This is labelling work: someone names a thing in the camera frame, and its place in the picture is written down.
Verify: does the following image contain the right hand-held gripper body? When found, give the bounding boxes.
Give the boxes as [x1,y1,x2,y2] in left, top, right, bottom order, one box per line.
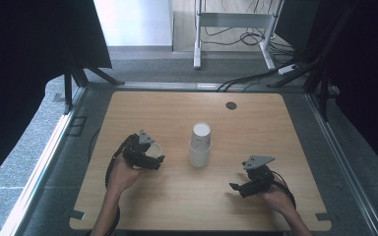
[241,154,277,199]

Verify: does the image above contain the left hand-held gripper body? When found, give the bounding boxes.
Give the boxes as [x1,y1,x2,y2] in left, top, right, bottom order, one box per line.
[122,129,160,171]

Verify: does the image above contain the white paper cup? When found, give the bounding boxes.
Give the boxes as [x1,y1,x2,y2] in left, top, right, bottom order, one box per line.
[190,122,212,152]
[144,142,163,160]
[188,141,213,169]

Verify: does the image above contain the person's right hand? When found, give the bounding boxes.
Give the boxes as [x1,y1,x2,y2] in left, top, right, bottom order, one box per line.
[258,184,293,216]

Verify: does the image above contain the person's left hand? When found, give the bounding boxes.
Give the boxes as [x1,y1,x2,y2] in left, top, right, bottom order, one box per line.
[105,153,145,199]

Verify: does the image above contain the dark floor socket plate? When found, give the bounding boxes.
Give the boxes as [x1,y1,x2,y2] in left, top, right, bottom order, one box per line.
[65,115,89,138]

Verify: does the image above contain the black stand legs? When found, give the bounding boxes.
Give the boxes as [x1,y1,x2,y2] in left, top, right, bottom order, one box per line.
[62,48,126,116]

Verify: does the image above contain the black metal stand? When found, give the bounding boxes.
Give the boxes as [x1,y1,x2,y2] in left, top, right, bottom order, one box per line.
[266,0,357,123]

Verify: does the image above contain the white power strip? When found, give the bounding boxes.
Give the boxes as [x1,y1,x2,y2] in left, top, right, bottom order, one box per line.
[277,63,300,76]

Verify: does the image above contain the black curtain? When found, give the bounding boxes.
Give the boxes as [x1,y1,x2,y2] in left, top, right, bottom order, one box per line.
[0,0,113,195]
[308,0,378,183]

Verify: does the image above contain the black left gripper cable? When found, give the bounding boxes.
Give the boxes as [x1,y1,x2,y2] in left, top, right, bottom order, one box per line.
[85,133,136,236]

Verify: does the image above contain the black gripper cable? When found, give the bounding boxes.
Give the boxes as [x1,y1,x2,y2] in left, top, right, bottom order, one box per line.
[270,169,297,211]
[85,133,136,236]

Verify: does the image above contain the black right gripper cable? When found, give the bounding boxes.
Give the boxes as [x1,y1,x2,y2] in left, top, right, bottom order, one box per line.
[270,169,297,211]

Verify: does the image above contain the aluminium floor rail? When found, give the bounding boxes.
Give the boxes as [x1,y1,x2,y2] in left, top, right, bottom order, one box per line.
[0,87,91,236]
[88,81,309,93]
[304,92,378,236]

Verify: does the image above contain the black cables on carpet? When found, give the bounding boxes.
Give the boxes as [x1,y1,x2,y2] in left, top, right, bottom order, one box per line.
[216,55,298,93]

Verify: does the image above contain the looped black floor cables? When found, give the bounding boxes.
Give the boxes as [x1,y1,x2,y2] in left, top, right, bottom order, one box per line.
[200,25,296,57]

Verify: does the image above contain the white metal desk frame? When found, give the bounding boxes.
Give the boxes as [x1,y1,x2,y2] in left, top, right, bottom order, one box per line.
[193,0,285,71]

